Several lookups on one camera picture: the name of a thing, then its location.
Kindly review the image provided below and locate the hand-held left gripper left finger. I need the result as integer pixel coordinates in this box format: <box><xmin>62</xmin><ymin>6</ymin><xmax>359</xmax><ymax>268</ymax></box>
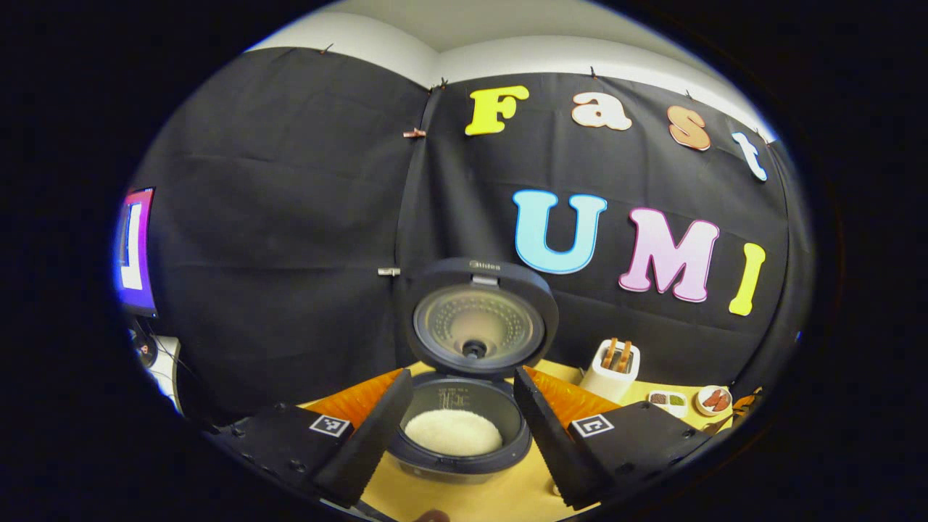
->
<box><xmin>207</xmin><ymin>368</ymin><xmax>415</xmax><ymax>508</ymax></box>

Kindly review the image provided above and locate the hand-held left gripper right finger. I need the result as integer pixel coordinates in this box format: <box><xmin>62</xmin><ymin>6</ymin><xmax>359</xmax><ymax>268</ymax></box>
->
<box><xmin>513</xmin><ymin>366</ymin><xmax>715</xmax><ymax>510</ymax></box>

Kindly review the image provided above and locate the white rice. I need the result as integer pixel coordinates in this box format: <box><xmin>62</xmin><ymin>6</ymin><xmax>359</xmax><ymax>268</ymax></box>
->
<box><xmin>404</xmin><ymin>410</ymin><xmax>504</xmax><ymax>457</ymax></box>

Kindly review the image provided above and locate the dark grey rice cooker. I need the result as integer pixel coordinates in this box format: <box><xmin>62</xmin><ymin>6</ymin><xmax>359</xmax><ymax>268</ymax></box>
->
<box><xmin>386</xmin><ymin>257</ymin><xmax>560</xmax><ymax>485</ymax></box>

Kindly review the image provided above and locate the round white plate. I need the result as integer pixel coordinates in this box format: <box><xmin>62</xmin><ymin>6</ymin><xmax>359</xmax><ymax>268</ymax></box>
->
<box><xmin>696</xmin><ymin>385</ymin><xmax>733</xmax><ymax>417</ymax></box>

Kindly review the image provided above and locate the white divided dish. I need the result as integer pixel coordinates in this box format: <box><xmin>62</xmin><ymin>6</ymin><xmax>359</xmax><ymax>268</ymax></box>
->
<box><xmin>647</xmin><ymin>390</ymin><xmax>688</xmax><ymax>419</ymax></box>

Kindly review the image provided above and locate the white toaster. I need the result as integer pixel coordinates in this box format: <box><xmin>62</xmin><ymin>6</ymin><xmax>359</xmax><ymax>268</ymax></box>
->
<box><xmin>579</xmin><ymin>338</ymin><xmax>642</xmax><ymax>404</ymax></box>

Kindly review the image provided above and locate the white device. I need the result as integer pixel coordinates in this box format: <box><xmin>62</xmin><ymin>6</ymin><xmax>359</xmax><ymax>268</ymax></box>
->
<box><xmin>149</xmin><ymin>335</ymin><xmax>182</xmax><ymax>414</ymax></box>

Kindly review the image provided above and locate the computer monitor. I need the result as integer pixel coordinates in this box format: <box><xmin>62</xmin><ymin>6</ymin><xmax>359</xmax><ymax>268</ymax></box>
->
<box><xmin>115</xmin><ymin>187</ymin><xmax>158</xmax><ymax>318</ymax></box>

